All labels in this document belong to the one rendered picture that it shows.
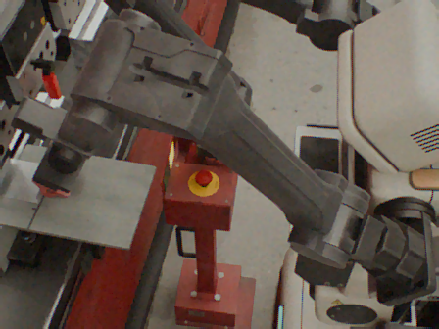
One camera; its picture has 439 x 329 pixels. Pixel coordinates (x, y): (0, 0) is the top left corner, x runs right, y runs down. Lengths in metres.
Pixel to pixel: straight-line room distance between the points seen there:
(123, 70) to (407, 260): 0.47
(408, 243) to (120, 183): 0.55
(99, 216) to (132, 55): 0.61
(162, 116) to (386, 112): 0.38
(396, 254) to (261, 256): 1.39
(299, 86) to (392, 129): 1.88
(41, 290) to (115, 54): 0.74
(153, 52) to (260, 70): 2.22
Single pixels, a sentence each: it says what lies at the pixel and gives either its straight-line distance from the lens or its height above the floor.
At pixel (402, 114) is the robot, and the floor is 1.35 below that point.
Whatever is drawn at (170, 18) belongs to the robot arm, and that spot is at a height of 1.19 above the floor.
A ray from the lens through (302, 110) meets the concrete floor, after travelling 2.59.
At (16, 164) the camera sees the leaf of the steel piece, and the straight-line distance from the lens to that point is 1.21.
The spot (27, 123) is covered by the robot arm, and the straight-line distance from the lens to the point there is 0.97.
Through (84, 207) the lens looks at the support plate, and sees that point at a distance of 1.12.
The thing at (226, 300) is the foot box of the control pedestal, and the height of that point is 0.12.
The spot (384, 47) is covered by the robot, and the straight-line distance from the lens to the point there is 0.87.
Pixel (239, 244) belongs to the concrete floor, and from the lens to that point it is 2.19.
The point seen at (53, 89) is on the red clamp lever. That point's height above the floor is 1.11.
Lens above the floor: 1.93
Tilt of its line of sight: 55 degrees down
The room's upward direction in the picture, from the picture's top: straight up
